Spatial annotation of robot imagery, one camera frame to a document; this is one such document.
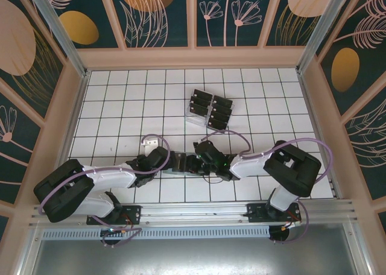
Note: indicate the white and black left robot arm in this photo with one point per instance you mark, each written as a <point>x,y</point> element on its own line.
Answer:
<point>111,175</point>

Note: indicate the clear acrylic tiered card rack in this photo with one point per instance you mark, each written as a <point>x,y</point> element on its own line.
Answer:
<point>195,119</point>

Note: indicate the aluminium frame post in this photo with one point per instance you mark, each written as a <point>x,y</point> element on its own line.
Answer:
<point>322,30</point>
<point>58,30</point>

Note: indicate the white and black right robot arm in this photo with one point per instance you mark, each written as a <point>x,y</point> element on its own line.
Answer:
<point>247,166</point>

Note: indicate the left arm's black base plate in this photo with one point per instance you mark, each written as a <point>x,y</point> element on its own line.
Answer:
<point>134,211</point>

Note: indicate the black credit card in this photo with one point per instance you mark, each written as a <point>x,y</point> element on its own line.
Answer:
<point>199,101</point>
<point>223,101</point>
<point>201,94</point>
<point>219,115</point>
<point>196,108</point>
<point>217,123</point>
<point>221,108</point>

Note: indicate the grey metal panel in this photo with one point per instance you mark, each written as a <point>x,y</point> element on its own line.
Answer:
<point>193,257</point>

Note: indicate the aluminium mounting rail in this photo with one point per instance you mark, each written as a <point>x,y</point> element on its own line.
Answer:
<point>193,210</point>

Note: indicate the right arm's black base plate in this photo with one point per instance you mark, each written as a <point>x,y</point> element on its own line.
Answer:
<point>254,211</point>

